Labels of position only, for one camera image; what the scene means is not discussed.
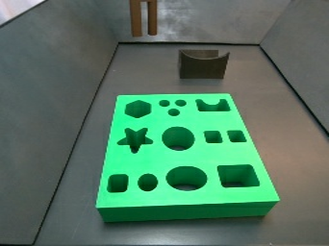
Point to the brown two-pronged block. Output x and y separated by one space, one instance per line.
143 12

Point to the green shape sorter board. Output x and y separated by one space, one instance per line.
180 161

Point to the dark grey curved bracket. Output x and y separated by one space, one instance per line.
202 64

